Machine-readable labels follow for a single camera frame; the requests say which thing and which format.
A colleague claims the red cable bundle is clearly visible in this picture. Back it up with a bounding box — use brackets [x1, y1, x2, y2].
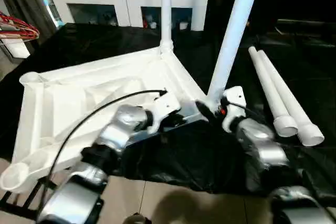
[0, 11, 40, 41]

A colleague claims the white plastic table top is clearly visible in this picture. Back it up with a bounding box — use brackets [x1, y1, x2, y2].
[0, 45, 209, 194]

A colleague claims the black flat bar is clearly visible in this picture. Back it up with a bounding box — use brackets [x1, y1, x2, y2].
[275, 18, 336, 33]

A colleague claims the black work mat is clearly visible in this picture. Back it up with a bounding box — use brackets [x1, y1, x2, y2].
[0, 22, 336, 206]

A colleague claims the white plastic table leg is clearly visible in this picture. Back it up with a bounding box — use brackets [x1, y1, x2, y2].
[207, 0, 264, 110]
[160, 0, 174, 55]
[255, 49, 326, 147]
[248, 46, 299, 137]

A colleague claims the black folding table frame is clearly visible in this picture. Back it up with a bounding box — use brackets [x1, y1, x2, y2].
[0, 178, 49, 220]

